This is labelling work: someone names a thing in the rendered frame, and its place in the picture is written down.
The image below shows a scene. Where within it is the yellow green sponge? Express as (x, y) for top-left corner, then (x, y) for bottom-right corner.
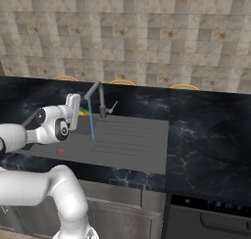
(77, 108), (90, 118)

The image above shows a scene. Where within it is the yellow curved stool back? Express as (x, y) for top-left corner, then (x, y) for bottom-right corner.
(52, 74), (79, 82)
(108, 78), (137, 87)
(169, 83), (201, 91)

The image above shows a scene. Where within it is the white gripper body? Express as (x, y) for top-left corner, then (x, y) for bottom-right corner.
(65, 92), (82, 131)

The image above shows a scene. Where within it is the dark grey tap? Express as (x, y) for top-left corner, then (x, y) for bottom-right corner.
(83, 80), (119, 120)

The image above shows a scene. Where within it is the dark grey sink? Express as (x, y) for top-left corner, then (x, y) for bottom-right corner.
(19, 113), (171, 176)

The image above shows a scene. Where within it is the black dishwasher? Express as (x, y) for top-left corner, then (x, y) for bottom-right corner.
(164, 193), (251, 239)

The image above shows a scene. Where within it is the blue water stream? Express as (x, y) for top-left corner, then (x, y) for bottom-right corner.
(87, 99), (96, 141)

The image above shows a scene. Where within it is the black dishwasher handle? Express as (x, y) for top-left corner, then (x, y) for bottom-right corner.
(199, 212), (251, 233)

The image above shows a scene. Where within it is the grey cupboard door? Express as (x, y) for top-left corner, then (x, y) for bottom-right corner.
(0, 202), (64, 239)
(85, 197), (165, 239)

